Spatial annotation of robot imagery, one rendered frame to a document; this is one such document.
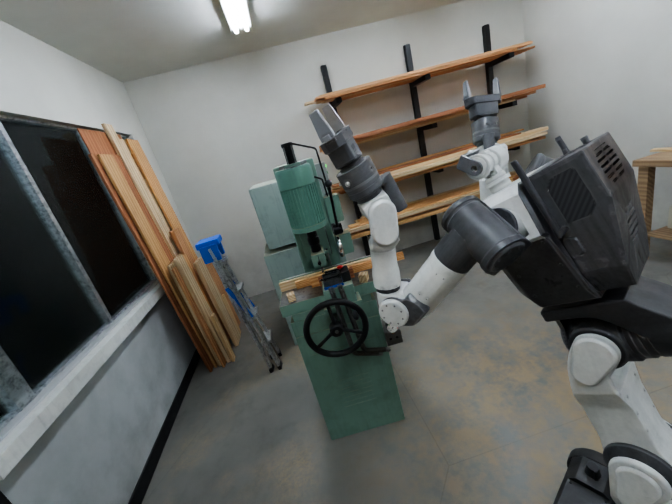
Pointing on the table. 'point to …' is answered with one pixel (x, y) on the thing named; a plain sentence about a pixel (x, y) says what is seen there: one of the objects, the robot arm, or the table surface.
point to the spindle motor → (301, 198)
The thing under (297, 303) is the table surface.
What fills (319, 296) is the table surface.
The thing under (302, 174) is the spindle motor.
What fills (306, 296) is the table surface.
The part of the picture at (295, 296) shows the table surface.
